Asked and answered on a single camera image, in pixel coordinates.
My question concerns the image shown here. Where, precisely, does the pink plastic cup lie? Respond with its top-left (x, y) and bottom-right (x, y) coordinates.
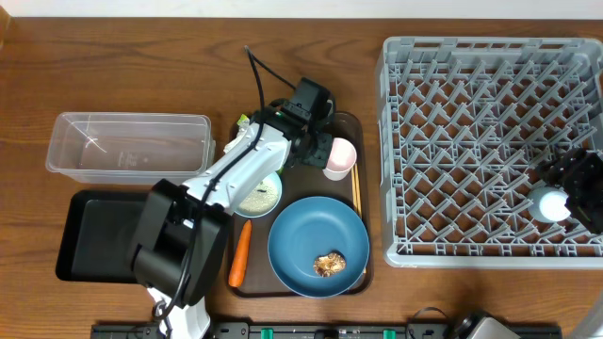
top-left (323, 137), bottom-right (357, 181)

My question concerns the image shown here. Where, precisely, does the light blue plastic cup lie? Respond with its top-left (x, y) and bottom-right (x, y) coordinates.
top-left (527, 186), bottom-right (571, 223)

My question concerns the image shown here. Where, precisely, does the white paper napkin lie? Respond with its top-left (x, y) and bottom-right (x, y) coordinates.
top-left (223, 127), bottom-right (247, 153)

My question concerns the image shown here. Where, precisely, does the orange carrot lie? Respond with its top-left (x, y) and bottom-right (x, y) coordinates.
top-left (228, 219), bottom-right (253, 288)

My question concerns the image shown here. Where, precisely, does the green yellow foil wrapper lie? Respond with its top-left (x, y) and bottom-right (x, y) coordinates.
top-left (236, 114), bottom-right (250, 129)

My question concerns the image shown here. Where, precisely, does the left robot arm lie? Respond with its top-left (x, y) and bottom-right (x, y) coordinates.
top-left (126, 78), bottom-right (335, 338)

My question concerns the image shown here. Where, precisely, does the grey dishwasher rack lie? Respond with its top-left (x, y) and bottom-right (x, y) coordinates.
top-left (375, 37), bottom-right (602, 269)

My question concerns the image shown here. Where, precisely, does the light blue rice bowl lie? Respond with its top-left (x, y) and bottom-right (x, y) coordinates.
top-left (235, 172), bottom-right (283, 218)

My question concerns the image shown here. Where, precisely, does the dark blue plate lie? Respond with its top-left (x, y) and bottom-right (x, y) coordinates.
top-left (268, 196), bottom-right (370, 299)

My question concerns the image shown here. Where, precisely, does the brown food scrap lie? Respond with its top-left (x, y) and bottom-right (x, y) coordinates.
top-left (313, 251), bottom-right (347, 278)

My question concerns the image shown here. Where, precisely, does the dark brown serving tray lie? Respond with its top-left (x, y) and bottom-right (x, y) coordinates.
top-left (233, 112), bottom-right (372, 298)

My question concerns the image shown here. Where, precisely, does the clear plastic bin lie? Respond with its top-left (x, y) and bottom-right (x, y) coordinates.
top-left (45, 112), bottom-right (216, 186)

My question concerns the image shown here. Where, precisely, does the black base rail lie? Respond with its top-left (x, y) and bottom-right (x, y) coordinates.
top-left (90, 322), bottom-right (562, 339)

